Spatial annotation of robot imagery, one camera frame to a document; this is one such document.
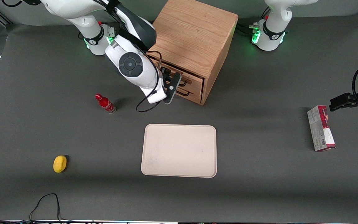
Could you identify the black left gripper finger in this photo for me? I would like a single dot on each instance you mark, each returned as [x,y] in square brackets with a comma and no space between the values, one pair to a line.
[342,106]
[343,99]

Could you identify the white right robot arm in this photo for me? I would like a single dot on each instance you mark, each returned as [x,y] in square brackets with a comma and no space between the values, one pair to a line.
[129,63]

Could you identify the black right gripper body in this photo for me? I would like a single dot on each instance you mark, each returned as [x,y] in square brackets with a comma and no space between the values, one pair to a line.
[166,75]

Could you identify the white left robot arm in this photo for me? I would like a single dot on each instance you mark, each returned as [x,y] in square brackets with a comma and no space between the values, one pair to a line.
[273,28]

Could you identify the grey and red carton box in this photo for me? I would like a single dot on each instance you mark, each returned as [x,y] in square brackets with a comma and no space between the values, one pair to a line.
[320,129]

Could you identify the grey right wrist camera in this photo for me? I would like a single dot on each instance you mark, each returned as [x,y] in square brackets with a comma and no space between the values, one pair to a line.
[172,88]

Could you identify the grey connector box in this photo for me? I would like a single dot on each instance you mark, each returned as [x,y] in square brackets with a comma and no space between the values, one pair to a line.
[110,31]

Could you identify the yellow lemon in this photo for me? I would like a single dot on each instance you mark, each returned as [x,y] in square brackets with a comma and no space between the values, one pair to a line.
[59,164]

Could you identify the red soda bottle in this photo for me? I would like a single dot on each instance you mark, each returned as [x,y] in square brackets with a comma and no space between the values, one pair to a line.
[106,104]

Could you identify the beige plastic tray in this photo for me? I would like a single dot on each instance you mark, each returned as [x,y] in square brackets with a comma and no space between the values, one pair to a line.
[179,151]

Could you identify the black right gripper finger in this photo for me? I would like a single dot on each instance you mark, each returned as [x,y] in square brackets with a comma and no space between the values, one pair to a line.
[170,72]
[167,80]

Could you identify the oak wooden drawer cabinet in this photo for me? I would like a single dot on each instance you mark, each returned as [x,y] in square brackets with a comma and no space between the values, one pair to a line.
[194,34]

